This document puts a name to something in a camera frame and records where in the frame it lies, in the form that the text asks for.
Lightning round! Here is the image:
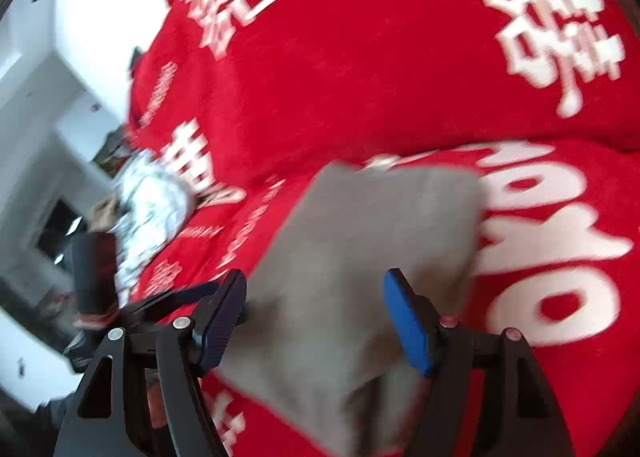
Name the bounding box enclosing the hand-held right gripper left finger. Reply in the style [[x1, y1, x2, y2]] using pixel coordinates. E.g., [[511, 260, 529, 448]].
[[52, 268, 249, 457]]

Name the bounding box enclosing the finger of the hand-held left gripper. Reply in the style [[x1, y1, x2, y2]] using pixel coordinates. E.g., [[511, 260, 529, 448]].
[[119, 283, 223, 325]]

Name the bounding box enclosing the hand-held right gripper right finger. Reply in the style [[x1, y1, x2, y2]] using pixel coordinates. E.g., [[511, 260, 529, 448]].
[[383, 268, 577, 457]]

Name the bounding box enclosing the grey knit sweater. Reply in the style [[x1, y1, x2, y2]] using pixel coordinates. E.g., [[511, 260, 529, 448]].
[[214, 162, 490, 457]]

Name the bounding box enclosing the white floral cloth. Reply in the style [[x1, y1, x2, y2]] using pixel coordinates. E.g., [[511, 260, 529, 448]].
[[112, 151, 198, 293]]

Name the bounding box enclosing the red printed sofa cover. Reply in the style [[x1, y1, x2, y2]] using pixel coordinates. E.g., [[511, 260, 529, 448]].
[[122, 0, 640, 457]]

